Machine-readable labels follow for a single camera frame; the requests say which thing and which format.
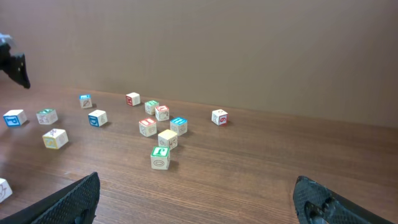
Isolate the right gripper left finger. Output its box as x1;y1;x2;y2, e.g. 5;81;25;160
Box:
1;172;100;224

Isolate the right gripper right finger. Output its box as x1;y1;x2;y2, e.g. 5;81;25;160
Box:
293;175;392;224

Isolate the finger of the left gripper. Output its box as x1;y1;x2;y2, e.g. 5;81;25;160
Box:
1;43;30;89

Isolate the plain block blue P side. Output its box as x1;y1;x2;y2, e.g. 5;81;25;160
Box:
3;110;27;127

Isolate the plain block red-blue side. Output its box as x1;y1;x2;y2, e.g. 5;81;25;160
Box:
0;178;12;203

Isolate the yellow top block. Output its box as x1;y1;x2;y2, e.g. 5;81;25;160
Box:
158;129;178;150

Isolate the green Z block left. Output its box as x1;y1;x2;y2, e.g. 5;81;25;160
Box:
36;108;58;125

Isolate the green z block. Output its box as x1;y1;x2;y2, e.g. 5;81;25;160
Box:
36;108;58;125
144;100;159;115

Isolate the plain block yellow side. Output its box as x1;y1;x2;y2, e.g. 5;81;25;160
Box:
42;128;68;149

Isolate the blue 1 block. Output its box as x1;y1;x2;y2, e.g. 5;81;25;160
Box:
79;94;93;109

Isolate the green J block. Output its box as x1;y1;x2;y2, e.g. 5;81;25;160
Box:
150;146;170;170

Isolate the red I block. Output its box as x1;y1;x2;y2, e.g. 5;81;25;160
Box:
139;118;157;137

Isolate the red-sided plain top block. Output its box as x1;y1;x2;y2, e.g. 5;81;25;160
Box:
126;92;141;106

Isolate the green Z block upper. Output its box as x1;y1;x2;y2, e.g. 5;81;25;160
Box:
144;100;159;115

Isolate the red A block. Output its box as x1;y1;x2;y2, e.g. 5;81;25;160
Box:
155;105;170;121

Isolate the plain block far right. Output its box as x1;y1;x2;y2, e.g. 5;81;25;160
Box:
211;109;228;126

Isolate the blue H block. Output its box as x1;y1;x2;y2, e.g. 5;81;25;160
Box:
170;117;188;136

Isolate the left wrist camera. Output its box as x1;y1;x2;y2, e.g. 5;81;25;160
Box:
0;33;14;45

